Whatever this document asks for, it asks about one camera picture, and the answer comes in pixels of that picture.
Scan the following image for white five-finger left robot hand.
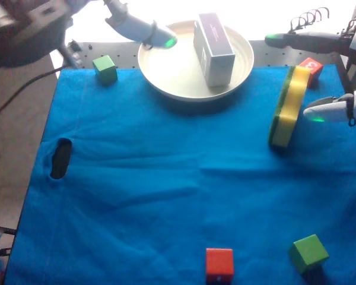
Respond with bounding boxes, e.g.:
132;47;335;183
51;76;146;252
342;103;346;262
65;0;179;50

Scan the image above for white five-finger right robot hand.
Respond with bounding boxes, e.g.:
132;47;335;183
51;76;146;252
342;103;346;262
264;6;356;127

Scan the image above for yellow and green sponge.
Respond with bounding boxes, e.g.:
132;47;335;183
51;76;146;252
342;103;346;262
268;65;312;149

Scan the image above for purple and white box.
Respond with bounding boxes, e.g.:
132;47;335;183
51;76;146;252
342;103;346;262
193;12;236;87

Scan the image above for white round bowl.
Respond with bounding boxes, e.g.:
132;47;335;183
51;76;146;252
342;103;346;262
137;20;255;103

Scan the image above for red block printed three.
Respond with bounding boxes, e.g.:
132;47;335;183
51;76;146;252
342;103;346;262
298;57;324;88

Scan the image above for green toy block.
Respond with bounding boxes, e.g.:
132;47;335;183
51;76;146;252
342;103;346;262
92;55;119;86
289;233;330;274

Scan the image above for blue cloth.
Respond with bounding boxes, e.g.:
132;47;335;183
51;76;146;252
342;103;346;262
4;64;356;285

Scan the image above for red toy block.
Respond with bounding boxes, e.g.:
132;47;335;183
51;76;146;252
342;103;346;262
205;248;235;284

